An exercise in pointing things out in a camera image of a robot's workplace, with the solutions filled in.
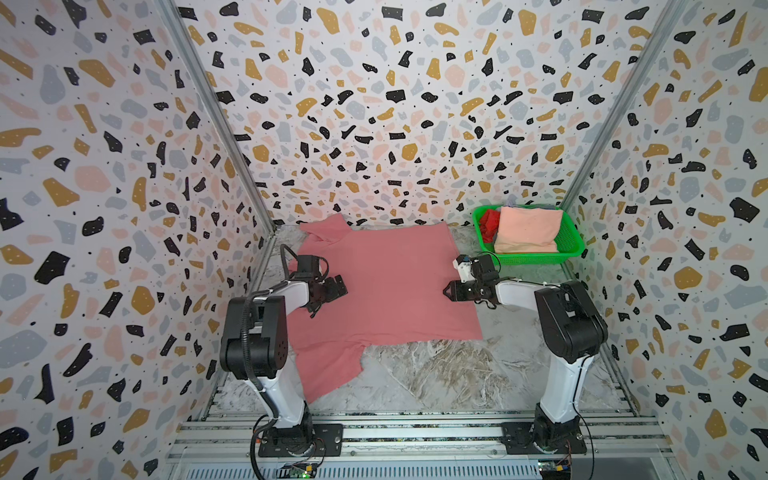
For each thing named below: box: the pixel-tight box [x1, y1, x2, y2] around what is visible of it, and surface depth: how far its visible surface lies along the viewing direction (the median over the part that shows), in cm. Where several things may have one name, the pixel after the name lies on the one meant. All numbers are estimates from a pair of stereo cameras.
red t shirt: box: [480, 209, 501, 242], surface depth 111 cm
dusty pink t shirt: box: [287, 214, 483, 403], surface depth 95 cm
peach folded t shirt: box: [494, 206, 563, 254], surface depth 108 cm
